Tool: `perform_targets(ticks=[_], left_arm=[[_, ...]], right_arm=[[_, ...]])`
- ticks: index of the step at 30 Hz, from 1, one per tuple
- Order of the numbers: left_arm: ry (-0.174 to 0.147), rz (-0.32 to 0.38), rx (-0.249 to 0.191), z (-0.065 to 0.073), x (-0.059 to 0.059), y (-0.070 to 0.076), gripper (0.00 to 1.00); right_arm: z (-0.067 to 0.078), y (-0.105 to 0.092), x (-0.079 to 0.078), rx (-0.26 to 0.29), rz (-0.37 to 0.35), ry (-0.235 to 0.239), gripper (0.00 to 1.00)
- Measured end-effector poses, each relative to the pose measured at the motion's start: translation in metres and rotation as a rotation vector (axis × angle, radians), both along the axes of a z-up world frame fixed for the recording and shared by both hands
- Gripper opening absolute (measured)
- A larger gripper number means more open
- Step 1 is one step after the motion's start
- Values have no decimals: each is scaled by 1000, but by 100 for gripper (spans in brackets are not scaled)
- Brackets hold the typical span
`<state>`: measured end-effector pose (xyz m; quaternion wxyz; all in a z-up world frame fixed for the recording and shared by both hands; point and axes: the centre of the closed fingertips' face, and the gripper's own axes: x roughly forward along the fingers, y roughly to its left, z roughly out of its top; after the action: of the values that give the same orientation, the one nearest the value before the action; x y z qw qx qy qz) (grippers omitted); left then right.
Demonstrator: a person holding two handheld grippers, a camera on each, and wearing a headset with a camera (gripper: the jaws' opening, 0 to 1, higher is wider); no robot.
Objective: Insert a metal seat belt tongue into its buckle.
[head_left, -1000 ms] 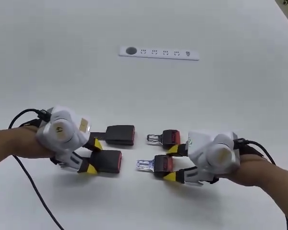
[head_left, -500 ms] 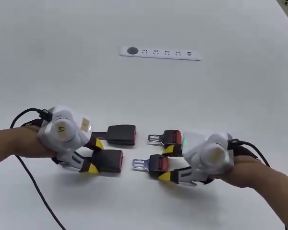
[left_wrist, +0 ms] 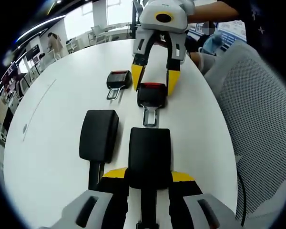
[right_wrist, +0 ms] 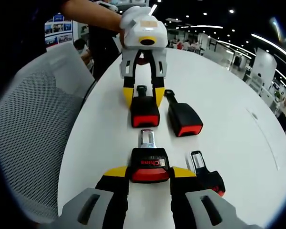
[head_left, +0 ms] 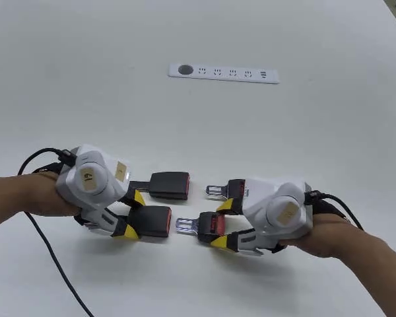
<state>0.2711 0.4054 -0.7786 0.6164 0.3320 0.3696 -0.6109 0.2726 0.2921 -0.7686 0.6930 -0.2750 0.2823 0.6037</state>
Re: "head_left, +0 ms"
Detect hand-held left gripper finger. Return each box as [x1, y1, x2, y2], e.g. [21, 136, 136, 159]
[81, 208, 143, 240]
[117, 189, 146, 210]

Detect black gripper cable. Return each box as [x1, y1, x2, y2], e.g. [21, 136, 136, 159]
[304, 190, 364, 232]
[17, 148, 91, 317]

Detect black seat belt buckle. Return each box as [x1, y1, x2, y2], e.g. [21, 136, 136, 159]
[130, 206, 172, 239]
[131, 171, 191, 201]

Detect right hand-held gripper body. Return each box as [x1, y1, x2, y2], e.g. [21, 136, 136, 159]
[242, 178, 315, 247]

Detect white power strip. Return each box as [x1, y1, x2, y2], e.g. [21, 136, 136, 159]
[167, 63, 281, 85]

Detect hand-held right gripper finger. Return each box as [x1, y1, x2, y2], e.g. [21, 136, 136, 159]
[215, 197, 248, 215]
[211, 227, 265, 258]

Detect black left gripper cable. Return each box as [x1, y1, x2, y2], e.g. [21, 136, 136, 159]
[17, 148, 91, 317]

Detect person's left hand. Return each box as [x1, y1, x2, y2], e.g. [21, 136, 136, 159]
[31, 162, 86, 226]

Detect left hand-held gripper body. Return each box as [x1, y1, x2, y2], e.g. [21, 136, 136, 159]
[55, 144, 133, 213]

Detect metal seat belt tongue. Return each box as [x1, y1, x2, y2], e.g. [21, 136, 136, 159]
[205, 179, 249, 203]
[176, 211, 226, 244]

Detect person's left forearm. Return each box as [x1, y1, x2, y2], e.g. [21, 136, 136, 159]
[0, 173, 37, 236]

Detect person's right hand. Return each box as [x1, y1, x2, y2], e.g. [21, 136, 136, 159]
[272, 197, 348, 259]

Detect person's right forearm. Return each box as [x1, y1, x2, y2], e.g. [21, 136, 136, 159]
[329, 214, 396, 317]

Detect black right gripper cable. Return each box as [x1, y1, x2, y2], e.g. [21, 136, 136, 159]
[304, 190, 364, 232]

